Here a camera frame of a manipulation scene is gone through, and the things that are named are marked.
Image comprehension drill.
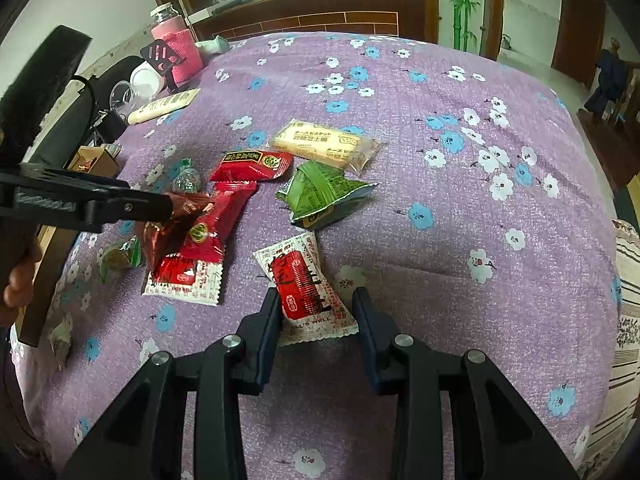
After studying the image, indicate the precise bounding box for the small brown carton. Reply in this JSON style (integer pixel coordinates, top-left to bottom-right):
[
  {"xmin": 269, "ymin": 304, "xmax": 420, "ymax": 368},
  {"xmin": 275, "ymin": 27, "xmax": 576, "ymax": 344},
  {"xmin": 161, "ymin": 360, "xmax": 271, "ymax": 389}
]
[{"xmin": 67, "ymin": 144, "xmax": 121, "ymax": 177}]

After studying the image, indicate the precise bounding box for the purple floral tablecloth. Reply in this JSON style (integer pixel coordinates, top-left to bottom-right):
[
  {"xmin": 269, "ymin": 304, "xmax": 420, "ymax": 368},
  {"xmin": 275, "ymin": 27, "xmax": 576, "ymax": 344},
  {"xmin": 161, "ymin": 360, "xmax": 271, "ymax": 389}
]
[{"xmin": 10, "ymin": 31, "xmax": 623, "ymax": 480}]

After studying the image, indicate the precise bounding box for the brown wooden door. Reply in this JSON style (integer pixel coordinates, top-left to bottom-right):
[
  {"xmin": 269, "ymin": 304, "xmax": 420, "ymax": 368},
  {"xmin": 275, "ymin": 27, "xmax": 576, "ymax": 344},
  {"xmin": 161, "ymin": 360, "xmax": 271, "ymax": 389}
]
[{"xmin": 551, "ymin": 0, "xmax": 608, "ymax": 92}]

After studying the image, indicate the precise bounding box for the small green candy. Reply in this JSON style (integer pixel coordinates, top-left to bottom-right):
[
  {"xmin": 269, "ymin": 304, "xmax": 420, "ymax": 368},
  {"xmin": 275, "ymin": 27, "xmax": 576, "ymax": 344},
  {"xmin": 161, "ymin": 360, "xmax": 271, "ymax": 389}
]
[
  {"xmin": 100, "ymin": 237, "xmax": 143, "ymax": 282},
  {"xmin": 172, "ymin": 158, "xmax": 203, "ymax": 194}
]

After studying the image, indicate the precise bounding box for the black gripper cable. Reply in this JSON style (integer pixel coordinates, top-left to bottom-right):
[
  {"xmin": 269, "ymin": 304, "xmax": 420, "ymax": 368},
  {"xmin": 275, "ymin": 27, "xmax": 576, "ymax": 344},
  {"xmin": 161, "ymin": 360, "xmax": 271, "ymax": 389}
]
[{"xmin": 70, "ymin": 75, "xmax": 101, "ymax": 133}]

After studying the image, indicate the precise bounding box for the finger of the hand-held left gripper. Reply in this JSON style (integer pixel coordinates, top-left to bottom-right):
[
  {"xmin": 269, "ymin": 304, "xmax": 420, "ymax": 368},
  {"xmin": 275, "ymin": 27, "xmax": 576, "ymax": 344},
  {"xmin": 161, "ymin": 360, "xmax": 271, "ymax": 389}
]
[{"xmin": 0, "ymin": 167, "xmax": 173, "ymax": 233}]

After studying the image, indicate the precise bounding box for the black leather sofa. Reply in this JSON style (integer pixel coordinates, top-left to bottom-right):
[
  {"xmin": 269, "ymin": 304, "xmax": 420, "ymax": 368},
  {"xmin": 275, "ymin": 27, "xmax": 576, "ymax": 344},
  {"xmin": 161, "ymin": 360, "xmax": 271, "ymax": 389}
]
[{"xmin": 30, "ymin": 55, "xmax": 151, "ymax": 173}]

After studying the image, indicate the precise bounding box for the person's left hand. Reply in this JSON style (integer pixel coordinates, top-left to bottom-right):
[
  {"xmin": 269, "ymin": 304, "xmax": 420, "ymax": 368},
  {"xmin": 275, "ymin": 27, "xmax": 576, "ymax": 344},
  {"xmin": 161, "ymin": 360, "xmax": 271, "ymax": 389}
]
[{"xmin": 0, "ymin": 255, "xmax": 43, "ymax": 326}]

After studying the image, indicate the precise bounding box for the black cylindrical motor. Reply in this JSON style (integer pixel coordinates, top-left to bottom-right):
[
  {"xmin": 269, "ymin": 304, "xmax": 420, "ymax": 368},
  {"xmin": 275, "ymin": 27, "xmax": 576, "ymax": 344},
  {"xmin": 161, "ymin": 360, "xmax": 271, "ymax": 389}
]
[{"xmin": 95, "ymin": 110, "xmax": 126, "ymax": 139}]

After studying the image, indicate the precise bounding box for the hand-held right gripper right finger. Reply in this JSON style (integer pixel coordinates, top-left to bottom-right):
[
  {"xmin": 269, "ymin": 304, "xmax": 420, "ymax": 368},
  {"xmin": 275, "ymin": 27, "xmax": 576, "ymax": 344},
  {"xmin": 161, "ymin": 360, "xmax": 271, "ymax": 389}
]
[{"xmin": 351, "ymin": 287, "xmax": 581, "ymax": 480}]

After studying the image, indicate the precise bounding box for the wooden chair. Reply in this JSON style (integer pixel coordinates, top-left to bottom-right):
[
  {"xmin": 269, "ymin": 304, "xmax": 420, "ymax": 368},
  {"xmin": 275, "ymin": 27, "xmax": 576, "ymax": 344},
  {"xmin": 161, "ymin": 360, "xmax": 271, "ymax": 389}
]
[{"xmin": 577, "ymin": 60, "xmax": 640, "ymax": 191}]

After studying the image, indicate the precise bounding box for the yellow biscuit packet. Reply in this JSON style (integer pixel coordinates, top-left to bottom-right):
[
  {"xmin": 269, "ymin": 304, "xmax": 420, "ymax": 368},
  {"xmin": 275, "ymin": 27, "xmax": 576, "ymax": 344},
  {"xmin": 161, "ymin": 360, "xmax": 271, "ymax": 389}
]
[{"xmin": 269, "ymin": 119, "xmax": 383, "ymax": 173}]

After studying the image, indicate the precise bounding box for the cream lotion tube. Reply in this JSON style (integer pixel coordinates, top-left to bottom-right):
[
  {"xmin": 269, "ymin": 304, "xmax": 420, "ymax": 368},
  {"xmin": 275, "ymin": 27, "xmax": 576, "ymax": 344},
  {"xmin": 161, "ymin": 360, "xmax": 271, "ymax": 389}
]
[{"xmin": 127, "ymin": 88, "xmax": 201, "ymax": 125}]

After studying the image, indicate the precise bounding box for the green snack packet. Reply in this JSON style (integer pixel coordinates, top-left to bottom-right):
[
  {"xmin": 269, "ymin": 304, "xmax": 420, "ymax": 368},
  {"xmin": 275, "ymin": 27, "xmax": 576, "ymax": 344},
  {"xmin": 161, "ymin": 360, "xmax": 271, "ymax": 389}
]
[{"xmin": 276, "ymin": 160, "xmax": 381, "ymax": 231}]

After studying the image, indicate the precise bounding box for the striped cushion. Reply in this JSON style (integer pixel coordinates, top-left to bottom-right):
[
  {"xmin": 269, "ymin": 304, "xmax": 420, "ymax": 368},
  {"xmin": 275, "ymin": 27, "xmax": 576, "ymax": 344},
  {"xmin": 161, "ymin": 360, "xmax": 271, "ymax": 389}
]
[{"xmin": 575, "ymin": 217, "xmax": 640, "ymax": 480}]

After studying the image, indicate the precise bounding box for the white and red snack packet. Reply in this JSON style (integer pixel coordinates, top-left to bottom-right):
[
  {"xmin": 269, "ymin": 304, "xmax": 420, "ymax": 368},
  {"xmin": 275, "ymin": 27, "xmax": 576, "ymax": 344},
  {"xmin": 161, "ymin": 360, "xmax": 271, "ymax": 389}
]
[
  {"xmin": 141, "ymin": 255, "xmax": 223, "ymax": 307},
  {"xmin": 254, "ymin": 232, "xmax": 360, "ymax": 346}
]

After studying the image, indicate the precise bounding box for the clear plastic cup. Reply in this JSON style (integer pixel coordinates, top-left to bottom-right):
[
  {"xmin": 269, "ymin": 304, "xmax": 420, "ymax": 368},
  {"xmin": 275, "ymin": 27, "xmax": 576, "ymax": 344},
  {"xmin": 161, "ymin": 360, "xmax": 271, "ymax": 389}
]
[{"xmin": 111, "ymin": 80, "xmax": 136, "ymax": 112}]

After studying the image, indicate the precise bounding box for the dark blue garment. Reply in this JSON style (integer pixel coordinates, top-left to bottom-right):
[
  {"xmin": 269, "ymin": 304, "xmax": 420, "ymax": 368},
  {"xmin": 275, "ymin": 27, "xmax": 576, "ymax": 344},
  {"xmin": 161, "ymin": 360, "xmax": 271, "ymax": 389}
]
[{"xmin": 585, "ymin": 40, "xmax": 627, "ymax": 116}]

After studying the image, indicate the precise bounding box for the black phone stand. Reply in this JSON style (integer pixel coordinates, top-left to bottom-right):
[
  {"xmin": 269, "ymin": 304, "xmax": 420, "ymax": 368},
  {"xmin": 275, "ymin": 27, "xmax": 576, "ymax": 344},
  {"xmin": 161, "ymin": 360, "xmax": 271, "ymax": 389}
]
[{"xmin": 140, "ymin": 42, "xmax": 188, "ymax": 93}]

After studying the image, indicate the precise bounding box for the wooden cabinet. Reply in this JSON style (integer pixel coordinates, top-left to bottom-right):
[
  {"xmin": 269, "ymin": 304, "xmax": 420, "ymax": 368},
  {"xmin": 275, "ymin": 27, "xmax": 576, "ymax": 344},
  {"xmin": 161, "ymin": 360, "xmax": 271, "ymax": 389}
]
[{"xmin": 187, "ymin": 0, "xmax": 426, "ymax": 43}]

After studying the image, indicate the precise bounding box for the green bamboo wall sticker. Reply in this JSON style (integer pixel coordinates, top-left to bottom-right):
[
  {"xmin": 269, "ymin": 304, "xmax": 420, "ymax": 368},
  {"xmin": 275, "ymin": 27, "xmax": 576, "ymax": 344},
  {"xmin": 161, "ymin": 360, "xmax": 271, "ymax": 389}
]
[{"xmin": 447, "ymin": 0, "xmax": 483, "ymax": 53}]

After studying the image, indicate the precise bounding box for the brown cardboard box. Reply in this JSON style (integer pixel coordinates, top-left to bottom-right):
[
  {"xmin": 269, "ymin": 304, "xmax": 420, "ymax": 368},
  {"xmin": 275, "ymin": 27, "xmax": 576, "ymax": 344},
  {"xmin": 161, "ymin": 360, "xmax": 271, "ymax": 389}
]
[{"xmin": 15, "ymin": 225, "xmax": 76, "ymax": 348}]

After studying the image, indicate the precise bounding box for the white plastic bowl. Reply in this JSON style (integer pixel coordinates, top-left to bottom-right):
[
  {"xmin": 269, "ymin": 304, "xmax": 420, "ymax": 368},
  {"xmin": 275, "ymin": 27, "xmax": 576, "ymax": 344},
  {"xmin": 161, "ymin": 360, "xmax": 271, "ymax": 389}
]
[{"xmin": 130, "ymin": 62, "xmax": 166, "ymax": 102}]

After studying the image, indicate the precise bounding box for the dark red gold-print packet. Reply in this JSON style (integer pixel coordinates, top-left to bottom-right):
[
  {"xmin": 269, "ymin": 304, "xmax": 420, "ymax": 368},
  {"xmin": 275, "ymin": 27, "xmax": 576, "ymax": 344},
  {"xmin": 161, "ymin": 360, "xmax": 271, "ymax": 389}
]
[{"xmin": 142, "ymin": 192, "xmax": 211, "ymax": 271}]

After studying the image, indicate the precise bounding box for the pink knit-covered jar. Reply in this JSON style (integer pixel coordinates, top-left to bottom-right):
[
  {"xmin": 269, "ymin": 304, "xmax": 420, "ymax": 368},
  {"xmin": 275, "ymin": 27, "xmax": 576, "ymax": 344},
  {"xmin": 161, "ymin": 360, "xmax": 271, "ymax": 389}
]
[{"xmin": 151, "ymin": 4, "xmax": 205, "ymax": 86}]

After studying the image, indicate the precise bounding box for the red packet green round label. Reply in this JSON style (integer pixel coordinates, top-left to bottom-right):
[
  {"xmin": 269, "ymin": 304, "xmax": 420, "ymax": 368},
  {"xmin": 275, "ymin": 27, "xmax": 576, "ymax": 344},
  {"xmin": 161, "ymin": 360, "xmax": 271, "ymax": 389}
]
[
  {"xmin": 179, "ymin": 180, "xmax": 258, "ymax": 263},
  {"xmin": 209, "ymin": 149, "xmax": 294, "ymax": 183}
]

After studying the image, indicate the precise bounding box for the small pale cup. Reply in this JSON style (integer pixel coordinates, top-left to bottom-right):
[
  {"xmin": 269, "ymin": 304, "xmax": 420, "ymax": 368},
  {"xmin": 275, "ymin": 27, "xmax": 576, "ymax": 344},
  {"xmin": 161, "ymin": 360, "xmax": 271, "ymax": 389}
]
[{"xmin": 196, "ymin": 35, "xmax": 231, "ymax": 56}]

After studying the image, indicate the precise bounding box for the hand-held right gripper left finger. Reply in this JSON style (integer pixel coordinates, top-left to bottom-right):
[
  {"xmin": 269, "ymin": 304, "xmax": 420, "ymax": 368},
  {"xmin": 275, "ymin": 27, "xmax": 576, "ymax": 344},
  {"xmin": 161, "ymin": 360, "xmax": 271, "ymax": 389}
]
[{"xmin": 60, "ymin": 287, "xmax": 286, "ymax": 480}]

